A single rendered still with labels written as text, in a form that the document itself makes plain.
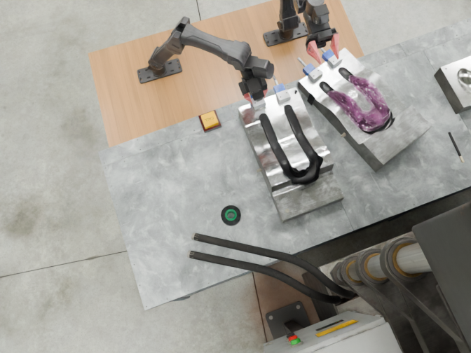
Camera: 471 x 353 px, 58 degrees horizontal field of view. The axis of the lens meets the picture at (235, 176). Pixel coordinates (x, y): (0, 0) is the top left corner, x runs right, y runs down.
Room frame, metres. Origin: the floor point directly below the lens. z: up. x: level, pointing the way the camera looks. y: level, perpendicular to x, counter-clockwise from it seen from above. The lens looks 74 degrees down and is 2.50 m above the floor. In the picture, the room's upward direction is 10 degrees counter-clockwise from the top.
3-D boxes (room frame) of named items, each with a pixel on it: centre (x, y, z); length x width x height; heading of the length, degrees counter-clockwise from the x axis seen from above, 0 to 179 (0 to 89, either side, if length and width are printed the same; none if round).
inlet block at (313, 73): (0.88, -0.39, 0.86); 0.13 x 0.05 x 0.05; 27
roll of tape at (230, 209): (0.32, 0.05, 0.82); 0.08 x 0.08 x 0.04
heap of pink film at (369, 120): (0.67, -0.56, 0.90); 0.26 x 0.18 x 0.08; 27
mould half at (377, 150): (0.67, -0.57, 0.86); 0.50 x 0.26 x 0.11; 27
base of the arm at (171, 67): (1.03, 0.25, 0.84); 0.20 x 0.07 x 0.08; 97
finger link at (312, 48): (0.76, -0.37, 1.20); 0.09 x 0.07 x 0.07; 6
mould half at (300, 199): (0.52, -0.23, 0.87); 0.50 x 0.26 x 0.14; 10
